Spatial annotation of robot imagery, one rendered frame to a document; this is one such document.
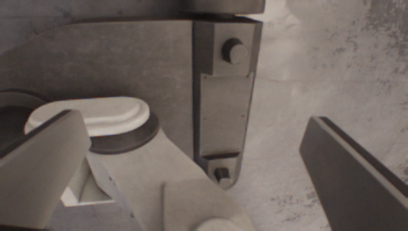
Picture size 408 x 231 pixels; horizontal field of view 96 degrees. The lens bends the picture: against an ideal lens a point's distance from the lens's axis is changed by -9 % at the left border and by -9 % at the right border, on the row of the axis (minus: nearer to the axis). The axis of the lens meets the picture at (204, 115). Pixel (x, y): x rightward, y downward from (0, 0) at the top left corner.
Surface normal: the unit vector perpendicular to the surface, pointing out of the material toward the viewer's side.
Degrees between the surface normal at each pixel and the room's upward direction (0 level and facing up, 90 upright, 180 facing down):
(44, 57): 0
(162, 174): 90
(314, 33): 0
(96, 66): 0
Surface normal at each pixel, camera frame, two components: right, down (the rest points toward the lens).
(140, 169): 0.02, -0.85
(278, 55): 0.18, 0.52
